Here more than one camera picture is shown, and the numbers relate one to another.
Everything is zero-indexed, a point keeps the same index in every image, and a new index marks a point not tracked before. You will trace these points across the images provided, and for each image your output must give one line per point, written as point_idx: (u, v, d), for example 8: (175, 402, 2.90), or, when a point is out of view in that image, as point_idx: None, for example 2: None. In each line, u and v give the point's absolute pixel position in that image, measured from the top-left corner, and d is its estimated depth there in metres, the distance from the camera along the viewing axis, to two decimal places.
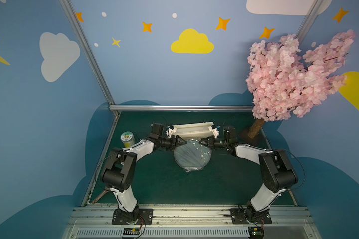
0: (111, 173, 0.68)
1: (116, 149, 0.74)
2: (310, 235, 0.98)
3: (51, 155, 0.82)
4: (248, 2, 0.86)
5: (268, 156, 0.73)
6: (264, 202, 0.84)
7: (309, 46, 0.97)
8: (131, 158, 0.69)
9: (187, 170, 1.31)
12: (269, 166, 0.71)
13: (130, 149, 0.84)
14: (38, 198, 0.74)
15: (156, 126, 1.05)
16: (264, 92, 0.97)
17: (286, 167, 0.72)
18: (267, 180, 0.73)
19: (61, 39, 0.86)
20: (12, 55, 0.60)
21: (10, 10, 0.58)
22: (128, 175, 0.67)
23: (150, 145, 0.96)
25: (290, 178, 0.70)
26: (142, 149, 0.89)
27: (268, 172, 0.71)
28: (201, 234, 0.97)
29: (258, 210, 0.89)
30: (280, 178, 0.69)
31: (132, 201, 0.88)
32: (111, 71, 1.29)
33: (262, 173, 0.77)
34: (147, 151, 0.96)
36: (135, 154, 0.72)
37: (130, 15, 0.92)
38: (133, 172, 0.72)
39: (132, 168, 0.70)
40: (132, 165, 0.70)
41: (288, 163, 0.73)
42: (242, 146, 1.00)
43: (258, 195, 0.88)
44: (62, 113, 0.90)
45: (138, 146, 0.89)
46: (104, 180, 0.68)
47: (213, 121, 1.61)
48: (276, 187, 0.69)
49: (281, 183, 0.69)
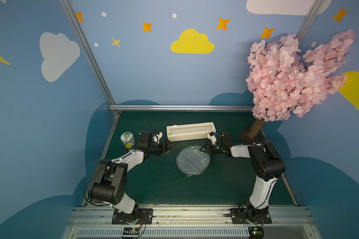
0: (100, 187, 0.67)
1: (104, 162, 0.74)
2: (310, 235, 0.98)
3: (51, 155, 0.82)
4: (248, 2, 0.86)
5: (256, 147, 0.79)
6: (260, 197, 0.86)
7: (309, 46, 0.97)
8: (121, 170, 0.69)
9: (188, 174, 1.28)
12: (257, 156, 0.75)
13: (120, 160, 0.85)
14: (38, 198, 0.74)
15: (143, 134, 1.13)
16: (264, 92, 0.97)
17: (274, 155, 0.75)
18: (258, 171, 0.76)
19: (61, 39, 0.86)
20: (12, 54, 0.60)
21: (10, 10, 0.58)
22: (119, 187, 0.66)
23: (140, 154, 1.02)
25: (279, 165, 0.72)
26: (132, 159, 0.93)
27: (257, 161, 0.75)
28: (201, 234, 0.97)
29: (256, 207, 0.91)
30: (269, 166, 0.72)
31: (131, 203, 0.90)
32: (111, 71, 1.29)
33: (254, 167, 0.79)
34: (138, 160, 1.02)
36: (125, 165, 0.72)
37: (129, 15, 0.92)
38: (124, 183, 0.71)
39: (123, 179, 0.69)
40: (123, 176, 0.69)
41: (275, 152, 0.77)
42: (235, 146, 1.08)
43: (255, 192, 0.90)
44: (62, 113, 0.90)
45: (127, 156, 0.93)
46: (93, 196, 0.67)
47: (213, 121, 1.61)
48: (266, 175, 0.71)
49: (270, 171, 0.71)
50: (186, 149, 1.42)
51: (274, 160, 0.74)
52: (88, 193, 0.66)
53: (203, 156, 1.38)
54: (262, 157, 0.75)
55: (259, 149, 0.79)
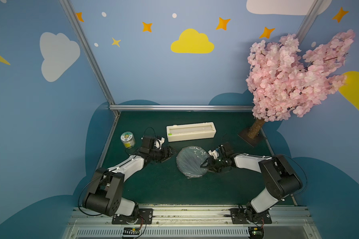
0: (95, 197, 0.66)
1: (101, 171, 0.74)
2: (310, 235, 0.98)
3: (51, 156, 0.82)
4: (248, 2, 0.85)
5: (269, 163, 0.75)
6: (265, 204, 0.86)
7: (308, 46, 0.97)
8: (117, 180, 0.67)
9: (188, 176, 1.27)
12: (271, 174, 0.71)
13: (117, 168, 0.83)
14: (38, 198, 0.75)
15: (145, 139, 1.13)
16: (265, 92, 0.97)
17: (288, 172, 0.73)
18: (271, 188, 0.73)
19: (61, 39, 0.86)
20: (12, 55, 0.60)
21: (9, 10, 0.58)
22: (113, 199, 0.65)
23: (140, 161, 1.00)
25: (295, 182, 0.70)
26: (130, 167, 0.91)
27: (271, 179, 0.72)
28: (200, 234, 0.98)
29: (258, 211, 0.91)
30: (284, 184, 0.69)
31: (130, 204, 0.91)
32: (111, 71, 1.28)
33: (265, 181, 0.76)
34: (136, 168, 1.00)
36: (122, 175, 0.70)
37: (129, 14, 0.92)
38: (120, 193, 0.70)
39: (118, 191, 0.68)
40: (118, 187, 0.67)
41: (289, 168, 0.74)
42: (240, 156, 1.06)
43: (259, 198, 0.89)
44: (62, 113, 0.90)
45: (126, 164, 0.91)
46: (88, 205, 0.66)
47: (213, 121, 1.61)
48: (281, 195, 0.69)
49: (286, 189, 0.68)
50: (187, 148, 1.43)
51: (289, 178, 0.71)
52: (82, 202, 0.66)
53: (202, 157, 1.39)
54: (276, 174, 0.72)
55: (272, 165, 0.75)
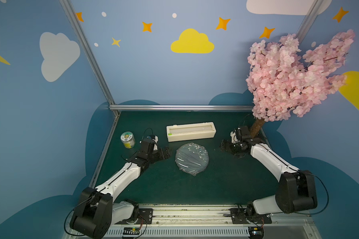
0: (83, 218, 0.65)
1: (89, 190, 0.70)
2: (310, 235, 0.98)
3: (51, 156, 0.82)
4: (248, 2, 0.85)
5: (293, 183, 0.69)
6: (266, 209, 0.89)
7: (308, 46, 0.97)
8: (104, 204, 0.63)
9: (194, 173, 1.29)
12: (290, 193, 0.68)
13: (107, 185, 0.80)
14: (37, 198, 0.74)
15: (144, 143, 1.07)
16: (264, 92, 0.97)
17: (309, 194, 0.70)
18: (282, 200, 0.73)
19: (61, 39, 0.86)
20: (12, 55, 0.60)
21: (9, 10, 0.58)
22: (101, 222, 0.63)
23: (135, 171, 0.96)
25: (310, 204, 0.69)
26: (122, 181, 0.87)
27: (287, 196, 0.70)
28: (200, 234, 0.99)
29: (258, 213, 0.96)
30: (298, 205, 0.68)
31: (128, 208, 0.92)
32: (111, 71, 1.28)
33: (279, 191, 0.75)
34: (130, 179, 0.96)
36: (110, 197, 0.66)
37: (129, 14, 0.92)
38: (109, 214, 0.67)
39: (106, 212, 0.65)
40: (106, 210, 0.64)
41: (312, 189, 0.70)
42: (261, 151, 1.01)
43: (263, 201, 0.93)
44: (62, 113, 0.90)
45: (118, 178, 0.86)
46: (77, 226, 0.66)
47: (213, 121, 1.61)
48: (289, 210, 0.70)
49: (297, 209, 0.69)
50: (181, 149, 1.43)
51: (307, 200, 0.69)
52: (71, 223, 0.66)
53: (198, 151, 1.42)
54: (295, 193, 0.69)
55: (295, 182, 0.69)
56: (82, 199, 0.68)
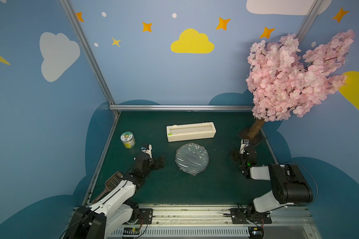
0: None
1: (83, 209, 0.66)
2: (310, 235, 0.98)
3: (51, 156, 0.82)
4: (248, 3, 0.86)
5: (278, 168, 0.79)
6: (265, 205, 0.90)
7: (309, 46, 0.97)
8: (97, 224, 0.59)
9: (194, 172, 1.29)
12: (277, 176, 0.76)
13: (101, 205, 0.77)
14: (37, 198, 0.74)
15: (138, 160, 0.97)
16: (264, 92, 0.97)
17: (299, 180, 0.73)
18: (277, 192, 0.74)
19: (60, 39, 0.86)
20: (12, 55, 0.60)
21: (9, 10, 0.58)
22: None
23: (130, 188, 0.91)
25: (304, 191, 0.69)
26: (117, 201, 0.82)
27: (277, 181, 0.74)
28: (201, 234, 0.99)
29: (258, 211, 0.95)
30: (290, 189, 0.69)
31: (127, 211, 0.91)
32: (111, 71, 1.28)
33: (273, 186, 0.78)
34: (127, 195, 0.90)
36: (104, 217, 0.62)
37: (129, 15, 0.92)
38: (103, 235, 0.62)
39: (100, 234, 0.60)
40: (100, 230, 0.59)
41: (300, 177, 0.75)
42: (257, 169, 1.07)
43: (262, 198, 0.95)
44: (62, 113, 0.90)
45: (112, 197, 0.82)
46: None
47: (212, 121, 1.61)
48: (285, 198, 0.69)
49: (291, 194, 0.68)
50: (182, 149, 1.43)
51: (299, 185, 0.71)
52: None
53: (198, 151, 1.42)
54: (283, 178, 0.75)
55: (282, 170, 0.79)
56: (73, 220, 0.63)
